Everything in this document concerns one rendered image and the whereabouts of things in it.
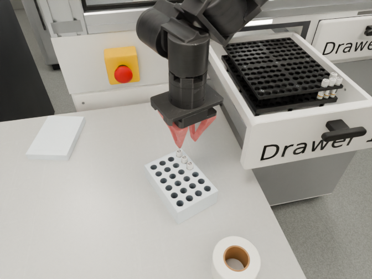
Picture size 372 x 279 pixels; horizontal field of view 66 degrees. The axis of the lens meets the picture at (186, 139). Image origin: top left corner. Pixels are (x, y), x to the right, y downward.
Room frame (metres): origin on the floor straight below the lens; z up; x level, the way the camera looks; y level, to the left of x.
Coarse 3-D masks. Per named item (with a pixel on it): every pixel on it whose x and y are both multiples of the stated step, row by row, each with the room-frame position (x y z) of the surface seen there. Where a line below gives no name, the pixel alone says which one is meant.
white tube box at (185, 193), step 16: (160, 160) 0.37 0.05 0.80; (176, 160) 0.37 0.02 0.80; (160, 176) 0.33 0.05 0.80; (176, 176) 0.33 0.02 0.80; (192, 176) 0.33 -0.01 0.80; (160, 192) 0.31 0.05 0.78; (176, 192) 0.30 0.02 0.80; (192, 192) 0.30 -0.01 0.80; (208, 192) 0.30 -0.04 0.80; (176, 208) 0.26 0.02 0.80; (192, 208) 0.27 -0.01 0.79
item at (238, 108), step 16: (288, 32) 0.73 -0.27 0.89; (304, 48) 0.66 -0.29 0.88; (208, 64) 0.62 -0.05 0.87; (224, 64) 0.67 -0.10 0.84; (320, 64) 0.59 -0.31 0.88; (224, 80) 0.51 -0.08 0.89; (352, 80) 0.50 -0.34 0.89; (224, 96) 0.50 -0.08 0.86; (240, 96) 0.45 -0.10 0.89; (352, 96) 0.47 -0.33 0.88; (368, 96) 0.45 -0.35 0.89; (240, 112) 0.42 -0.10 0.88; (272, 112) 0.47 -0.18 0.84; (240, 128) 0.40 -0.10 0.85
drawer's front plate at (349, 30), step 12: (324, 24) 0.71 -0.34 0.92; (336, 24) 0.72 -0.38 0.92; (348, 24) 0.73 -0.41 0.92; (360, 24) 0.73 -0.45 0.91; (324, 36) 0.71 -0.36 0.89; (336, 36) 0.72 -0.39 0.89; (348, 36) 0.73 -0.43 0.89; (360, 36) 0.74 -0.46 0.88; (336, 48) 0.72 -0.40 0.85; (348, 48) 0.73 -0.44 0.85
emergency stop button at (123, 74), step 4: (120, 68) 0.55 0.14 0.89; (124, 68) 0.55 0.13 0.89; (128, 68) 0.56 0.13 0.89; (116, 72) 0.55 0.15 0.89; (120, 72) 0.55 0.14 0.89; (124, 72) 0.55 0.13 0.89; (128, 72) 0.55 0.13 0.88; (116, 76) 0.55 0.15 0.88; (120, 76) 0.55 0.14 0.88; (124, 76) 0.55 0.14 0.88; (128, 76) 0.55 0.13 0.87; (132, 76) 0.56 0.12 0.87; (120, 80) 0.55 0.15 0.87; (124, 80) 0.55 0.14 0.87; (128, 80) 0.55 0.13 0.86
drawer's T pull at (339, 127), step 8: (336, 120) 0.36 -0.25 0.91; (328, 128) 0.35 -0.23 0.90; (336, 128) 0.34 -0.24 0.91; (344, 128) 0.34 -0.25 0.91; (352, 128) 0.34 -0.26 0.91; (360, 128) 0.34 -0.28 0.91; (328, 136) 0.32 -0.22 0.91; (336, 136) 0.32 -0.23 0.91; (344, 136) 0.32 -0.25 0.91; (352, 136) 0.33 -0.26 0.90
